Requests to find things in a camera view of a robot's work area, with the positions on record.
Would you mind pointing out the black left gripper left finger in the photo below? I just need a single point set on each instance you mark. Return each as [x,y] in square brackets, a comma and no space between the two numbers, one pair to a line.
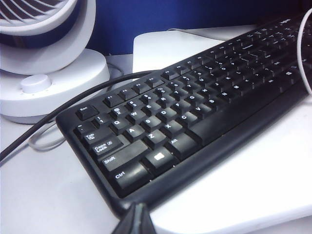
[126,221]

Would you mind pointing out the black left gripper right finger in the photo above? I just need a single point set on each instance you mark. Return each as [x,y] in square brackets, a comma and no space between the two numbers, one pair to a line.
[145,221]

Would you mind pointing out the white raised desk platform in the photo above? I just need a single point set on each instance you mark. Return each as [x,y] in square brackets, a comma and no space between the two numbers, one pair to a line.
[243,182]

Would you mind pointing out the black computer keyboard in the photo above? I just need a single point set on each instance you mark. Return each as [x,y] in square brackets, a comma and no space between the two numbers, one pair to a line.
[219,122]

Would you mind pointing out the white desk fan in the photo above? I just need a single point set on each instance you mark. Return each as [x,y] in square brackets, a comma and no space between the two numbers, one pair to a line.
[61,85]

